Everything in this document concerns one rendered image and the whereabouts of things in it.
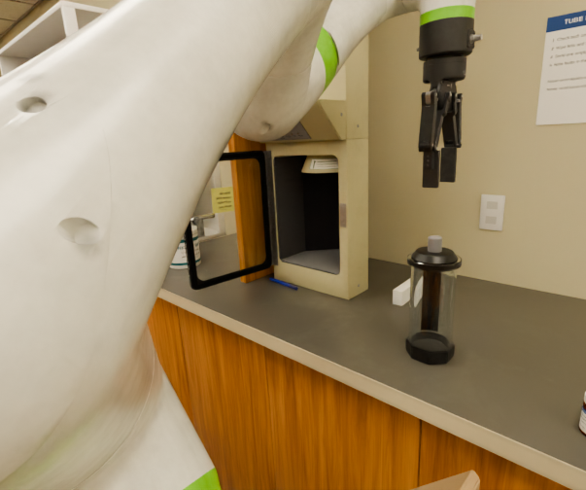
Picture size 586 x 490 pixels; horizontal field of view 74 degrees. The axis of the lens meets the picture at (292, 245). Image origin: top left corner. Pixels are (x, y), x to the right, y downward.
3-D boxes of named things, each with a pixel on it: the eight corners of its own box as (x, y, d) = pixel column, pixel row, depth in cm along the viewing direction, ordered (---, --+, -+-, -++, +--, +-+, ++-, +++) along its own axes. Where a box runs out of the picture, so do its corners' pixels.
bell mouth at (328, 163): (324, 167, 136) (324, 151, 134) (367, 168, 124) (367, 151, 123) (290, 172, 123) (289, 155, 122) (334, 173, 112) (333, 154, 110)
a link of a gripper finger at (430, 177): (440, 150, 72) (438, 150, 72) (438, 188, 74) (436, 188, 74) (425, 150, 74) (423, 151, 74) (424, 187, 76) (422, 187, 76)
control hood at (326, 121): (264, 143, 126) (262, 110, 124) (347, 139, 105) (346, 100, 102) (237, 144, 118) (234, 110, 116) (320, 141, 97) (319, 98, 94)
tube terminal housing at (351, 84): (318, 261, 156) (311, 52, 136) (390, 276, 135) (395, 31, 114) (273, 278, 139) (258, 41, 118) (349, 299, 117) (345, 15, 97)
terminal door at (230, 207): (272, 267, 135) (264, 149, 125) (191, 292, 117) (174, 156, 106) (270, 266, 136) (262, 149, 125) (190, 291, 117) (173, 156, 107)
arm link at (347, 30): (347, 87, 58) (327, 6, 51) (287, 95, 65) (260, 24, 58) (421, 4, 78) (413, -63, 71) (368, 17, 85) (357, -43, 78)
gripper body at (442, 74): (456, 52, 66) (453, 110, 69) (473, 57, 72) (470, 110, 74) (415, 60, 71) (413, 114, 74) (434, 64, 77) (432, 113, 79)
